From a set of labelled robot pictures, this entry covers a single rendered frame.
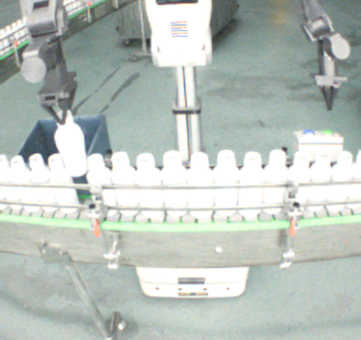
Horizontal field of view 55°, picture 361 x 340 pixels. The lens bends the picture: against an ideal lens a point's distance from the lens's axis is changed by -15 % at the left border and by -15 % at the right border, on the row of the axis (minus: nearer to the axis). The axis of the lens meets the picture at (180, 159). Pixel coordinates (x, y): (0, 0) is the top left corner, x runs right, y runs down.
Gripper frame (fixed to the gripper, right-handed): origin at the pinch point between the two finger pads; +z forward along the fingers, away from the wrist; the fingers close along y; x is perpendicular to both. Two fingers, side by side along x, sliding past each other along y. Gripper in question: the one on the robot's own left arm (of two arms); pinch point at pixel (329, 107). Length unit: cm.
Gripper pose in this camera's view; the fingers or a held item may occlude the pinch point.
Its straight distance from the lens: 108.2
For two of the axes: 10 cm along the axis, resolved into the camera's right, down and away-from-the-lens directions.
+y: 10.0, -0.2, -0.9
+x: 0.9, -2.9, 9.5
